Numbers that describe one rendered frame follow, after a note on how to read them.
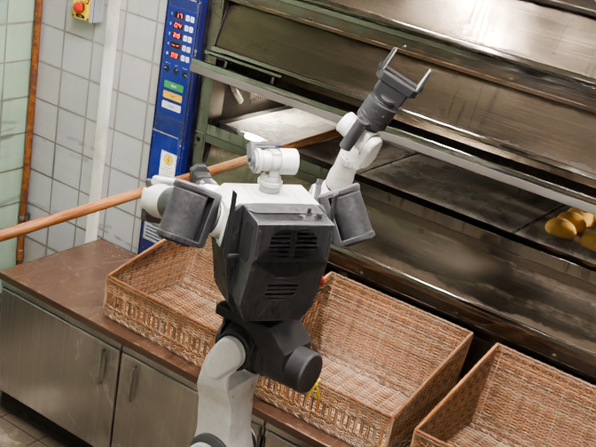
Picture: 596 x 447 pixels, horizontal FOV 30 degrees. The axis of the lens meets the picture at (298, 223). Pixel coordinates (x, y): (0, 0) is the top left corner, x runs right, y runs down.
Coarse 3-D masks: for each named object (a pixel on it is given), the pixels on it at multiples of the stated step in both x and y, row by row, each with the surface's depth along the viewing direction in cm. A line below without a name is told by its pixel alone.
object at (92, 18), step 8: (80, 0) 412; (96, 0) 410; (104, 0) 414; (72, 8) 415; (88, 8) 410; (96, 8) 412; (72, 16) 416; (80, 16) 413; (88, 16) 411; (96, 16) 413
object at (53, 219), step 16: (288, 144) 382; (304, 144) 389; (240, 160) 360; (176, 176) 335; (128, 192) 318; (80, 208) 302; (96, 208) 306; (32, 224) 288; (48, 224) 292; (0, 240) 280
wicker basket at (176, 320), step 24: (144, 264) 388; (168, 264) 399; (192, 264) 407; (120, 288) 372; (144, 288) 392; (168, 288) 404; (192, 288) 407; (216, 288) 401; (120, 312) 374; (144, 312) 368; (168, 312) 361; (192, 312) 391; (144, 336) 369; (168, 336) 363; (192, 336) 356; (192, 360) 359
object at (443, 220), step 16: (208, 128) 399; (224, 128) 397; (240, 144) 392; (304, 160) 378; (320, 176) 375; (368, 192) 366; (384, 192) 362; (400, 192) 363; (400, 208) 360; (416, 208) 356; (432, 208) 353; (448, 208) 356; (448, 224) 351; (464, 224) 348; (480, 224) 347; (496, 240) 342; (512, 240) 339; (528, 240) 341; (528, 256) 337; (544, 256) 334; (560, 256) 333; (576, 272) 329; (592, 272) 326
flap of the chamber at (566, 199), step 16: (192, 64) 378; (224, 80) 371; (272, 96) 361; (320, 112) 352; (352, 112) 367; (400, 144) 337; (416, 144) 334; (448, 160) 329; (464, 160) 326; (496, 176) 321; (512, 176) 319; (544, 192) 314; (592, 208) 307
